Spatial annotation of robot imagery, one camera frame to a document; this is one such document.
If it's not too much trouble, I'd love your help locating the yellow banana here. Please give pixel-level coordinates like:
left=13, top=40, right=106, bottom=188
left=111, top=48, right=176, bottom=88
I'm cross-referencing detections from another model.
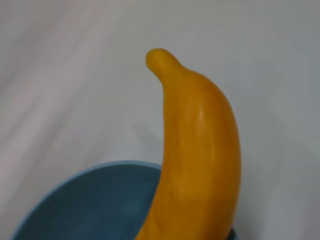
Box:
left=134, top=47, right=243, bottom=240

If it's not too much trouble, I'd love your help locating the blue bowl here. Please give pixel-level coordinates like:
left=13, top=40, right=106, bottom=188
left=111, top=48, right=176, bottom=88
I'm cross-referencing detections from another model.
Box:
left=8, top=160, right=240, bottom=240

